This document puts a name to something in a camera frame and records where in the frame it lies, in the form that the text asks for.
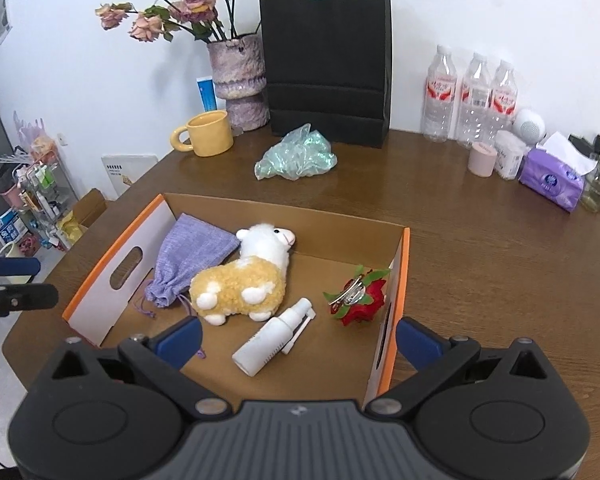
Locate water bottle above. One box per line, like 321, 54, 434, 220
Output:
420, 46, 457, 142
488, 61, 518, 136
455, 53, 491, 148

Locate purple tissue pack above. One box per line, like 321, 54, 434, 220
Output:
518, 132, 597, 212

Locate white spray bottle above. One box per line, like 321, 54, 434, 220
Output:
232, 298, 316, 377

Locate purple drawstring pouch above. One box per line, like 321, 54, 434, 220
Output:
144, 214, 239, 315

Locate middle water bottle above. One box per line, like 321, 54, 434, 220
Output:
455, 53, 491, 148

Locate yellow bag on floor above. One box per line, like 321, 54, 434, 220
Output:
58, 210, 87, 245

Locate left water bottle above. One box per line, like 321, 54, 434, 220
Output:
420, 46, 457, 142

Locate paper cup on floor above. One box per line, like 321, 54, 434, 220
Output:
0, 242, 24, 258

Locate dried pink flowers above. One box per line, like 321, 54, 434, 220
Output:
95, 0, 238, 44

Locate iridescent organza bag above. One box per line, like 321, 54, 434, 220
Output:
253, 124, 338, 181

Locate right water bottle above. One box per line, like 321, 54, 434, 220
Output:
488, 61, 518, 136

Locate white cotton pad pack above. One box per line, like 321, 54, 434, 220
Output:
494, 130, 527, 180

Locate yellow ceramic mug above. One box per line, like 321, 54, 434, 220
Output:
170, 110, 234, 157

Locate red rose hair clip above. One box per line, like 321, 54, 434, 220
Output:
323, 266, 390, 326

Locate white round speaker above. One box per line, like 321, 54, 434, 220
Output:
513, 108, 546, 145

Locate small glass jar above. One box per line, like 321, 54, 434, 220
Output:
580, 158, 600, 212

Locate blue white tube box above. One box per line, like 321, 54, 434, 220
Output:
196, 76, 218, 112

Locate orange cardboard tray box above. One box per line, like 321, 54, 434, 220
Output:
64, 194, 410, 405

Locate cluttered storage rack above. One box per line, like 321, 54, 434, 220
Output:
0, 117, 79, 252

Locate open cardboard box on floor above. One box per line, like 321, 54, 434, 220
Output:
72, 188, 108, 228

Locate black paper bag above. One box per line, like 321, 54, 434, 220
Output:
260, 0, 392, 148

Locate white board on floor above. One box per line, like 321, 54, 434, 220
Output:
100, 154, 158, 197

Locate pink cylindrical container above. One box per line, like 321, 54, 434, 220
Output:
467, 142, 498, 178

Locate yellow white alpaca plush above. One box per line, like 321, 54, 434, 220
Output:
189, 223, 296, 326

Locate purple textured vase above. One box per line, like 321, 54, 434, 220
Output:
207, 34, 270, 132

